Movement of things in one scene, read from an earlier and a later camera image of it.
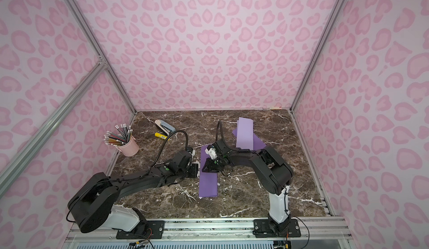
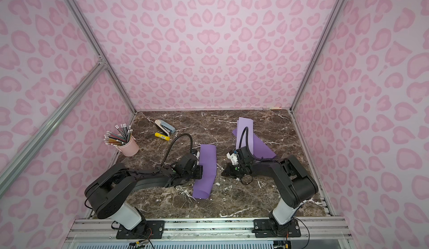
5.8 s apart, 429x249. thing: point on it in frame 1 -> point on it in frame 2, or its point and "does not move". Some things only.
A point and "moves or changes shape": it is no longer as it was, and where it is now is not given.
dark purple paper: (208, 181) moves or changes shape
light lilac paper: (244, 133) does not move
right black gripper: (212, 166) -> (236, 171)
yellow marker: (160, 135) does not move
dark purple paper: (257, 143) does not move
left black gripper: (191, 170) does not move
